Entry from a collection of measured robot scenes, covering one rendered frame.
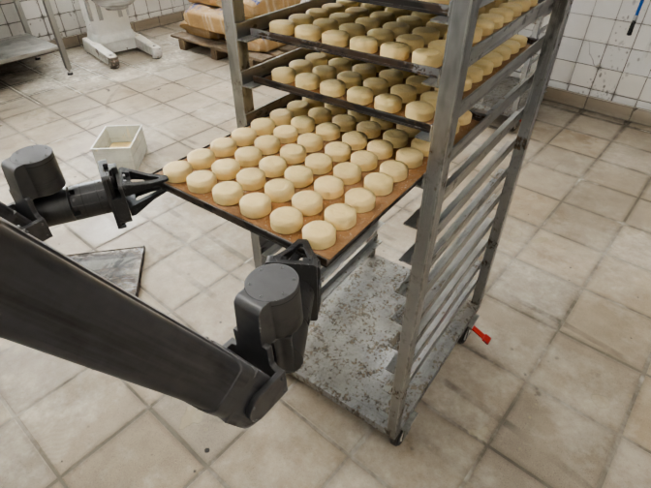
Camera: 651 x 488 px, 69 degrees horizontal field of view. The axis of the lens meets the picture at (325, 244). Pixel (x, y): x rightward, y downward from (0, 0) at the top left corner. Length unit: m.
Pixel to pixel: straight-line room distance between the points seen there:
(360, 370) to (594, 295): 1.11
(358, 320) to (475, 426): 0.50
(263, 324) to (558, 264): 1.96
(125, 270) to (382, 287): 1.11
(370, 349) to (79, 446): 0.95
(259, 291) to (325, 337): 1.15
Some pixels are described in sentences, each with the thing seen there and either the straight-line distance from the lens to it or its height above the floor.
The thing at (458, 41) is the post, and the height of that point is 1.20.
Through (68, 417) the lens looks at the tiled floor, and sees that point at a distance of 1.82.
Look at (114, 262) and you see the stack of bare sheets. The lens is 2.28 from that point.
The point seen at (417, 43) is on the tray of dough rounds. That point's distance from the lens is 0.90.
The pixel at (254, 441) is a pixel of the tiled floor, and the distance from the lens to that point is 1.60.
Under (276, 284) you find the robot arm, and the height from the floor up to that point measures 1.06.
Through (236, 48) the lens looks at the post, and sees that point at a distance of 1.01.
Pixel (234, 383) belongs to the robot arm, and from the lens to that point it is 0.47.
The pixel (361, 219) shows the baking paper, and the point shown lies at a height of 0.96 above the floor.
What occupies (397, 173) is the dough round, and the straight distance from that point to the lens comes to 0.84.
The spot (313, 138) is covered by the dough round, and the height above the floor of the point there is 0.97.
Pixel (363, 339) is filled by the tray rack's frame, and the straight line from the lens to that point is 1.62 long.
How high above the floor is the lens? 1.40
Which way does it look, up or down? 39 degrees down
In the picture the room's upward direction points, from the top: straight up
